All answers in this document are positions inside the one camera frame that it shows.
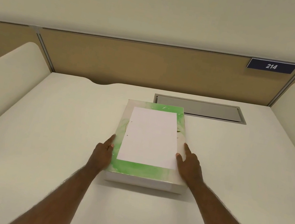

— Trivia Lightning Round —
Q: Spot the person's left hand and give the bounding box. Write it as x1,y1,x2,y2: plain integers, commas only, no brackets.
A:
85,130,117,174

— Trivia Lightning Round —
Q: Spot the person's right hand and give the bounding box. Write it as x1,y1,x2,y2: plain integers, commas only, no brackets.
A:
171,142,211,189

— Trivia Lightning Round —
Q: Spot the green and white paper ream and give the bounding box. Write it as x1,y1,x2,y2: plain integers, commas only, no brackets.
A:
103,96,202,195

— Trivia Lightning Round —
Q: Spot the person's left forearm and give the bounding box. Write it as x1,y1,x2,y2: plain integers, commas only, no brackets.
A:
8,151,104,224

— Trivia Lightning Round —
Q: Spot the white punched paper sheet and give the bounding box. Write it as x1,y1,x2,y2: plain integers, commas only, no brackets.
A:
116,105,186,171

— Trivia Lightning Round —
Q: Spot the tan back partition panel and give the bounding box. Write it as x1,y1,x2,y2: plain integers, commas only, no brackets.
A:
0,10,295,119

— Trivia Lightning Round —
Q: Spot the blue number sign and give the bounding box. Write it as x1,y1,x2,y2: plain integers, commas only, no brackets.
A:
246,57,295,77

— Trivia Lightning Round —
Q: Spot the grey desk cable hatch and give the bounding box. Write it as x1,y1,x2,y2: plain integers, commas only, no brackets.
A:
152,92,250,125

